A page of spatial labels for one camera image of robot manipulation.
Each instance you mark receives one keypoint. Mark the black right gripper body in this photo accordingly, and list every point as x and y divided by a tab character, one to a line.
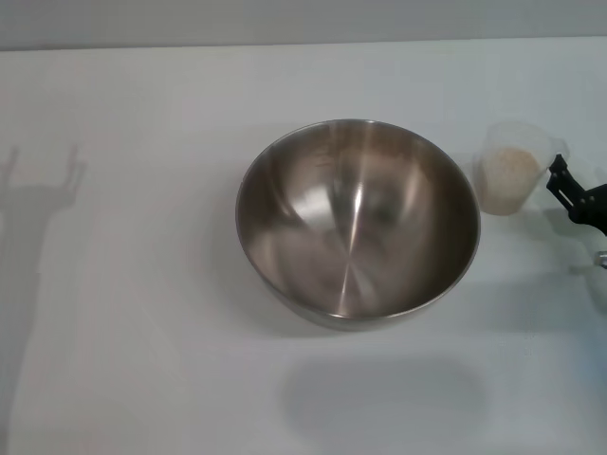
595	208

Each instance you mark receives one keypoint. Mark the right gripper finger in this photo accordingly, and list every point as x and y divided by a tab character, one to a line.
562	185

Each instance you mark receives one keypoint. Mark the white rice grains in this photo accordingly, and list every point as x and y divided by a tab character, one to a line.
507	175

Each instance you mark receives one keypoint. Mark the clear plastic measuring cup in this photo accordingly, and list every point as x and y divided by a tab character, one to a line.
512	137

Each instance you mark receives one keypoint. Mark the stainless steel mixing bowl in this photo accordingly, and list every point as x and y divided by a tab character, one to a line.
355	227

